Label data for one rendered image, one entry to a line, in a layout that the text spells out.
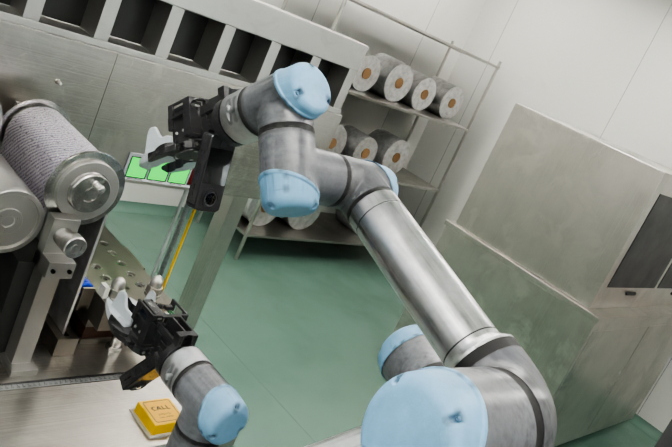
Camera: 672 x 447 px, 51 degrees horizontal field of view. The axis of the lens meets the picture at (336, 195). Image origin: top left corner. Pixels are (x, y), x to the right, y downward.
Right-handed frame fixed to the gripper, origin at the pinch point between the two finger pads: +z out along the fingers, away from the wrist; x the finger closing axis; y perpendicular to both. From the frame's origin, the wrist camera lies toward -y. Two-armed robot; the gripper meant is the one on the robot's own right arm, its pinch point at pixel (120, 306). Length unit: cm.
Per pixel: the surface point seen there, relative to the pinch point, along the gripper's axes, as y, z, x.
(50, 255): 4.8, 9.0, 11.0
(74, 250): 8.5, 4.5, 9.6
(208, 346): -109, 129, -153
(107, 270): -5.9, 22.7, -10.4
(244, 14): 52, 46, -38
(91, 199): 14.9, 11.9, 5.4
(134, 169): 9, 45, -23
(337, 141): -20, 232, -293
